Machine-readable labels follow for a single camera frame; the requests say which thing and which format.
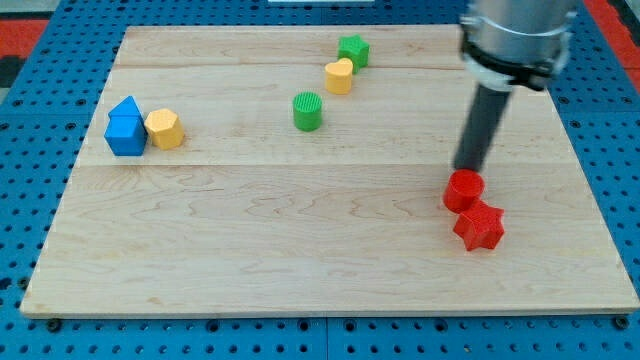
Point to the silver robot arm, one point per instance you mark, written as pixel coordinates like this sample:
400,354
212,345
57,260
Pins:
509,43

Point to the yellow heart block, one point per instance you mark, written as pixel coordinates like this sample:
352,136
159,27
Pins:
338,76

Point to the green star block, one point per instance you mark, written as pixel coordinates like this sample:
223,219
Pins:
356,49

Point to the red star block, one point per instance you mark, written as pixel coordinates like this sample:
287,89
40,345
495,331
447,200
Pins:
480,226

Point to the light wooden board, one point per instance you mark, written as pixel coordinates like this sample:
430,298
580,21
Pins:
250,217

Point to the green cylinder block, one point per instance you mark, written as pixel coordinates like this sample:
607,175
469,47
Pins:
307,111

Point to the red cylinder block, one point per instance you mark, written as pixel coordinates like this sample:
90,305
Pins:
464,187

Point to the yellow hexagon block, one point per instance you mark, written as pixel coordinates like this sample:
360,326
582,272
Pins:
165,128

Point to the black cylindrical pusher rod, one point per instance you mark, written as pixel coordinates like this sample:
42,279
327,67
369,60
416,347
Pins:
481,125

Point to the blue cube block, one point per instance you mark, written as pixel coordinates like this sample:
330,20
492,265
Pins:
126,136

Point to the blue triangle block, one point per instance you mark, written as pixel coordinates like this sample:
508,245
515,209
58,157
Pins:
128,107

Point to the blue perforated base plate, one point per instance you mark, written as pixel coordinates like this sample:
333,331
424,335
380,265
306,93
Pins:
43,122

